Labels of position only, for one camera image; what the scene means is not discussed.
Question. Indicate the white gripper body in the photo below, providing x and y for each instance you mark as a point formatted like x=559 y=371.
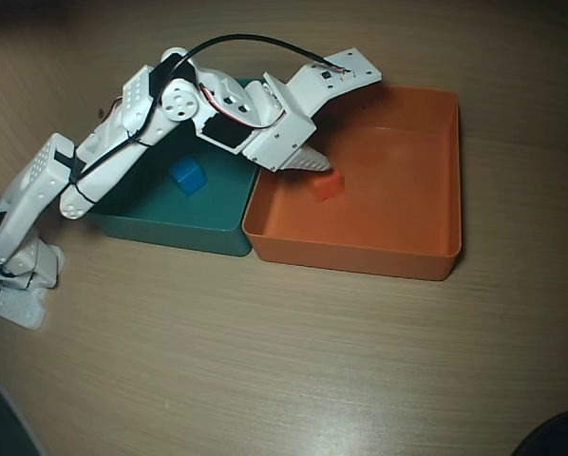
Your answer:
x=289 y=142

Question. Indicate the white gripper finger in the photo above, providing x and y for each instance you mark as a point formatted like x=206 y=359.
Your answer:
x=308 y=161

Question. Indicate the orange cube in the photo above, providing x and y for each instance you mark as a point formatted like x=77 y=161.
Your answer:
x=329 y=187

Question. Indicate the blue cube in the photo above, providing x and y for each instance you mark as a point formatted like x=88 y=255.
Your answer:
x=186 y=178

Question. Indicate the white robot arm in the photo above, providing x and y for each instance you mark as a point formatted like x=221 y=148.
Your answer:
x=113 y=157

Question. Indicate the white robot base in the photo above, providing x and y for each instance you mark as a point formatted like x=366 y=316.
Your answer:
x=20 y=311

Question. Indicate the orange plastic box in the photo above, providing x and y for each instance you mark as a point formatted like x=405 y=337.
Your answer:
x=384 y=204

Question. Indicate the teal plastic box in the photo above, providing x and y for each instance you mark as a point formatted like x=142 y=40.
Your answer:
x=137 y=204

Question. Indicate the dark round object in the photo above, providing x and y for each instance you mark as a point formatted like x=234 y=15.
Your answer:
x=559 y=437

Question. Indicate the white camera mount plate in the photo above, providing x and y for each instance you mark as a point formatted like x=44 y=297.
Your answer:
x=322 y=90

